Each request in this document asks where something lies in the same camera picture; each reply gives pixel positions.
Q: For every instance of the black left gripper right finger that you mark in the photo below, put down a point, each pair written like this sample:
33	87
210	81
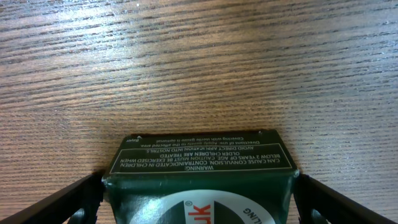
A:
317	203

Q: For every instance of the dark green ointment box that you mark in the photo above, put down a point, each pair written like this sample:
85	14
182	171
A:
209	178

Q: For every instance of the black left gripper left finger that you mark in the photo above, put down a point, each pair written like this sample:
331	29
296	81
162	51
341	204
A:
76	203

